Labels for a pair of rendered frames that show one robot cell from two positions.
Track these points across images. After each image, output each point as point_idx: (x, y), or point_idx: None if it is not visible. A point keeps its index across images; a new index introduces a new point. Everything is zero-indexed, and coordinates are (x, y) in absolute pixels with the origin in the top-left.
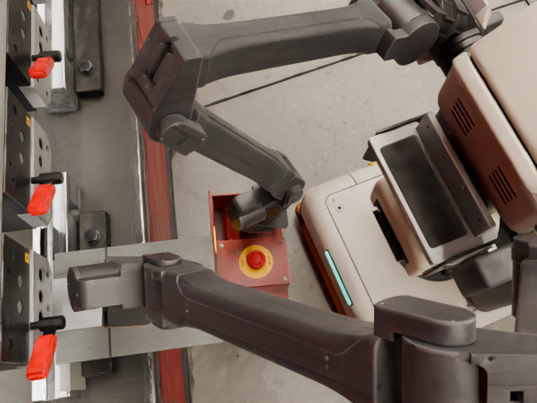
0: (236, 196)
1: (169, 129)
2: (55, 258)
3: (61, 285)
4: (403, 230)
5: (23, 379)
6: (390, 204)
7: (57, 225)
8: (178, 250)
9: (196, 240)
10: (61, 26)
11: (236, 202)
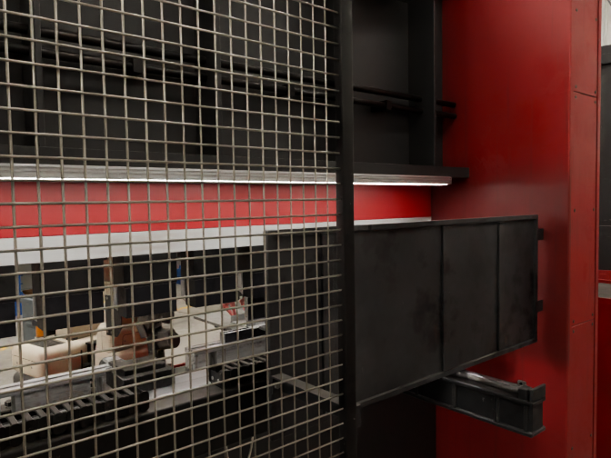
0: (165, 332)
1: None
2: (235, 328)
3: (245, 324)
4: (144, 349)
5: None
6: (131, 353)
7: (216, 342)
8: (206, 317)
9: (198, 316)
10: (73, 371)
11: (168, 330)
